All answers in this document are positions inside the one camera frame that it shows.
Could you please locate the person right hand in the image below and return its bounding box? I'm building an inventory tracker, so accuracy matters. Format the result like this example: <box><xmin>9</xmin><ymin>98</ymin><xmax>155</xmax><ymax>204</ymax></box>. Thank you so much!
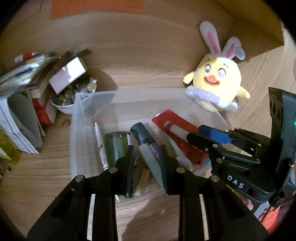
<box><xmin>242</xmin><ymin>197</ymin><xmax>253</xmax><ymax>210</ymax></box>

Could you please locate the mint blue tube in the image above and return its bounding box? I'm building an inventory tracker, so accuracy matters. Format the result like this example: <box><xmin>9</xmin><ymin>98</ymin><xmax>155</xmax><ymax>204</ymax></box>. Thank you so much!
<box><xmin>138</xmin><ymin>143</ymin><xmax>164</xmax><ymax>188</ymax></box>

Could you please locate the red box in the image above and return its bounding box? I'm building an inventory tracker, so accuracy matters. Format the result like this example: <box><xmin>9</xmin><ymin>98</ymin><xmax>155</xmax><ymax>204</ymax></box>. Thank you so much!
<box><xmin>32</xmin><ymin>97</ymin><xmax>57</xmax><ymax>126</ymax></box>

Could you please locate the white pen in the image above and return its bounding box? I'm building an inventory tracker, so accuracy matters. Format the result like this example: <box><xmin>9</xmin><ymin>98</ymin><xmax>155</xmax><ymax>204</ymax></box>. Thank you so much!
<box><xmin>94</xmin><ymin>123</ymin><xmax>108</xmax><ymax>170</ymax></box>

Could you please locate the clear plastic storage box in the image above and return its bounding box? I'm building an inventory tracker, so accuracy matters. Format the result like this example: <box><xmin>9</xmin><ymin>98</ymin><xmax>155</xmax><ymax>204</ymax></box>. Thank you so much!
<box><xmin>70</xmin><ymin>88</ymin><xmax>229</xmax><ymax>178</ymax></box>

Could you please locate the red paper envelope packet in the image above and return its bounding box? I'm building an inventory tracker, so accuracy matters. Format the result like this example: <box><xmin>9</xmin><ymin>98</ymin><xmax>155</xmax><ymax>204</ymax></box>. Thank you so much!
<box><xmin>152</xmin><ymin>109</ymin><xmax>210</xmax><ymax>165</ymax></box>

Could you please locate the orange sticky note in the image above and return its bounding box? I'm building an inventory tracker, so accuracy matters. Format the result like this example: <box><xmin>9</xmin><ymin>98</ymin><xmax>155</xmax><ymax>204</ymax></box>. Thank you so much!
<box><xmin>50</xmin><ymin>0</ymin><xmax>145</xmax><ymax>20</ymax></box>

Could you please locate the small pink white box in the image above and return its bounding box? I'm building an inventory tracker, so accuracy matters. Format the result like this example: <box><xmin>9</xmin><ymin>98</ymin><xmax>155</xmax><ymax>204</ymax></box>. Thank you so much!
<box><xmin>49</xmin><ymin>57</ymin><xmax>88</xmax><ymax>94</ymax></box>

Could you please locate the white paper boxes stack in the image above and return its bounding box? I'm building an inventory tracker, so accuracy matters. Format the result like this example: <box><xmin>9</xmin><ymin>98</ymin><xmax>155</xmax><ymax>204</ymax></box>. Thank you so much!
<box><xmin>1</xmin><ymin>93</ymin><xmax>45</xmax><ymax>154</ymax></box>

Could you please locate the yellow oil spray bottle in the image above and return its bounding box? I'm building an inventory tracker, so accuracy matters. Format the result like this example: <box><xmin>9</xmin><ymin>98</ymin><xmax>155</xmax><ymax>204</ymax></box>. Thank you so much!
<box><xmin>0</xmin><ymin>128</ymin><xmax>21</xmax><ymax>165</ymax></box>

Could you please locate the dark green spray bottle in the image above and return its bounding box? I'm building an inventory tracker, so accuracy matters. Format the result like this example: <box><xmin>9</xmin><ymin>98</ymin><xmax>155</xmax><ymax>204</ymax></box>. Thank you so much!
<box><xmin>104</xmin><ymin>131</ymin><xmax>133</xmax><ymax>167</ymax></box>

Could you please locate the stack of books papers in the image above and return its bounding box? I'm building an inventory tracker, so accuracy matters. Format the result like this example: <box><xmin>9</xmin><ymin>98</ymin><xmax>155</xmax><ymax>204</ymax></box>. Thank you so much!
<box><xmin>0</xmin><ymin>49</ymin><xmax>92</xmax><ymax>98</ymax></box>

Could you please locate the yellow chick plush toy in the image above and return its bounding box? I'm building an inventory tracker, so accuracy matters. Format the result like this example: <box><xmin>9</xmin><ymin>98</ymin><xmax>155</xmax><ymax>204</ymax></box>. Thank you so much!
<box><xmin>183</xmin><ymin>21</ymin><xmax>250</xmax><ymax>112</ymax></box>

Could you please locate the purple black cosmetic bottle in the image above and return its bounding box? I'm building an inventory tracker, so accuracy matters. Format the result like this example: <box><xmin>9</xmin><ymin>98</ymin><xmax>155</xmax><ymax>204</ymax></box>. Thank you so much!
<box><xmin>130</xmin><ymin>122</ymin><xmax>159</xmax><ymax>160</ymax></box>

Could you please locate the red white marker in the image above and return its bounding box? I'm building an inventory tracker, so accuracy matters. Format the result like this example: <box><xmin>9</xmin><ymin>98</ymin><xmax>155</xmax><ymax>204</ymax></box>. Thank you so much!
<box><xmin>14</xmin><ymin>52</ymin><xmax>44</xmax><ymax>64</ymax></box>

